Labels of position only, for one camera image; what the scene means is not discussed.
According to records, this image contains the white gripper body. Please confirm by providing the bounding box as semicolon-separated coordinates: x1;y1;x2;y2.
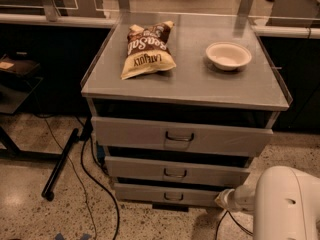
215;189;236;211

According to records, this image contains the grey drawer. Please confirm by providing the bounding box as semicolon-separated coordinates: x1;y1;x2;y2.
114;183;218;207
92;117;273;157
105;156;250;187

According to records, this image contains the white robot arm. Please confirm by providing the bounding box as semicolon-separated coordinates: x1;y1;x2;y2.
215;166;320;240

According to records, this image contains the grey drawer cabinet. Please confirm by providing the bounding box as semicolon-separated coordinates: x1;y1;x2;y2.
80;12;294;209

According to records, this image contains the white paper bowl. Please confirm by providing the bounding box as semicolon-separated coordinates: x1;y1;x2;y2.
206;42;252;71

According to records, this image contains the brown yellow chip bag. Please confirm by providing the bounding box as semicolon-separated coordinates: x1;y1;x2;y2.
121;21;176;80

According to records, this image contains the black stand leg with wheel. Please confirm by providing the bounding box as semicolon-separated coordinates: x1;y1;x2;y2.
41;129;78;201

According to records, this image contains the black side table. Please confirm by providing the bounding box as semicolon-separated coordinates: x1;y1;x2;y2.
0;54;42;161

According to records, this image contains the black cable loop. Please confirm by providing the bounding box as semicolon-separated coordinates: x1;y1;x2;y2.
214;209;254;240

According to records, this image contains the black floor cable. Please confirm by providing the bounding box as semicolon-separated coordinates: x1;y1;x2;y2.
75;116;121;240

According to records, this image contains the grey horizontal rail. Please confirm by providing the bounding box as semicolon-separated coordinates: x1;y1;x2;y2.
0;14;320;39

